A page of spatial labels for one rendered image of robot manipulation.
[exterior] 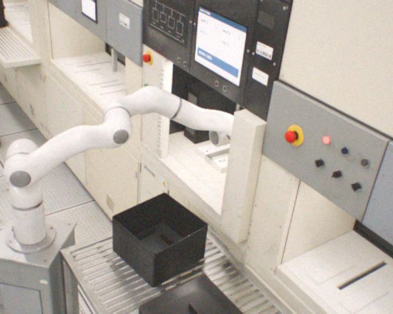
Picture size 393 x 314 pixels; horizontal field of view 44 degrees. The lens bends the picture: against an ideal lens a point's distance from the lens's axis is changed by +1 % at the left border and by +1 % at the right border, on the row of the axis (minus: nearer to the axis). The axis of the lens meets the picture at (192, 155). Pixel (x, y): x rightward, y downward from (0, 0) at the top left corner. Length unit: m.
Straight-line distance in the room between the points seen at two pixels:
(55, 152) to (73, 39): 1.94
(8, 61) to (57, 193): 1.02
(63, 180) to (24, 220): 1.81
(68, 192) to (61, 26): 1.19
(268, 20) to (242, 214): 0.72
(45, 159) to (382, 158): 1.14
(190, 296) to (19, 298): 0.79
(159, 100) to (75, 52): 2.00
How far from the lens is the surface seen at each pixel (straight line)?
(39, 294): 2.16
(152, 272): 1.85
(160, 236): 2.10
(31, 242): 2.09
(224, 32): 1.80
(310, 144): 1.55
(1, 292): 2.24
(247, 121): 1.68
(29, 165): 1.83
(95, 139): 1.81
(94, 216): 3.43
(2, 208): 3.61
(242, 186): 1.80
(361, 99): 1.42
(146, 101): 1.78
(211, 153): 2.44
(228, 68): 1.80
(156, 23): 2.20
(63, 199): 3.61
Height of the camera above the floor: 2.16
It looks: 32 degrees down
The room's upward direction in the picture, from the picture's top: 5 degrees clockwise
